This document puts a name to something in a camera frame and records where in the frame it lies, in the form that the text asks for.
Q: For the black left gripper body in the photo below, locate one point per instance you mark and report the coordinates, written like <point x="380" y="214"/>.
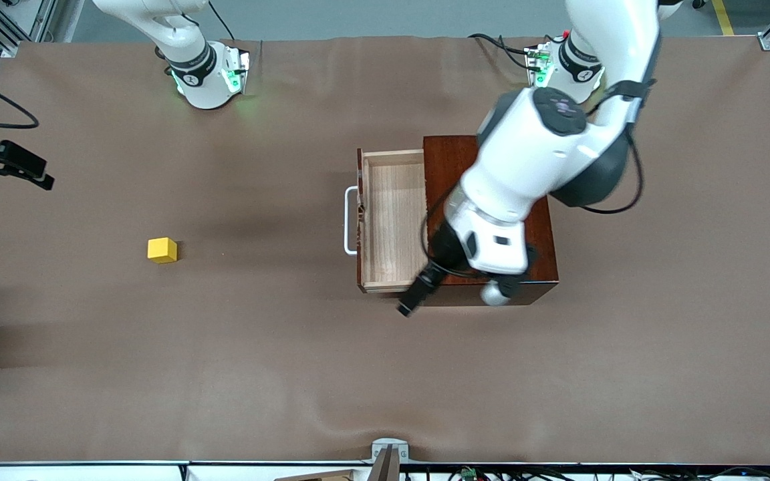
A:
<point x="447" y="250"/>

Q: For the yellow cube block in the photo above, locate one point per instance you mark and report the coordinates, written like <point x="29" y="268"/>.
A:
<point x="161" y="250"/>

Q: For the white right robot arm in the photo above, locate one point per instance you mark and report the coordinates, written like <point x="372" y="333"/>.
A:
<point x="198" y="67"/>

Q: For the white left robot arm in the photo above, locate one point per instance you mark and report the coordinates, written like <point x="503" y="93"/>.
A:
<point x="532" y="147"/>

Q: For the dark red-brown wooden cabinet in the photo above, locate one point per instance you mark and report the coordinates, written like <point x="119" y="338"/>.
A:
<point x="445" y="157"/>

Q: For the green terminal connector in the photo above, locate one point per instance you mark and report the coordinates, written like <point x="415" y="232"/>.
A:
<point x="468" y="473"/>

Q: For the light wooden board piece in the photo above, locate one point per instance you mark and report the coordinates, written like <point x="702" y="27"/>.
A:
<point x="325" y="476"/>

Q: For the table cover sheet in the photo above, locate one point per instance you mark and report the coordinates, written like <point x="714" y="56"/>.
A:
<point x="224" y="367"/>

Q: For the grey metal edge bracket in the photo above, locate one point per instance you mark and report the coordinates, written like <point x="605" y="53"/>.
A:
<point x="385" y="444"/>

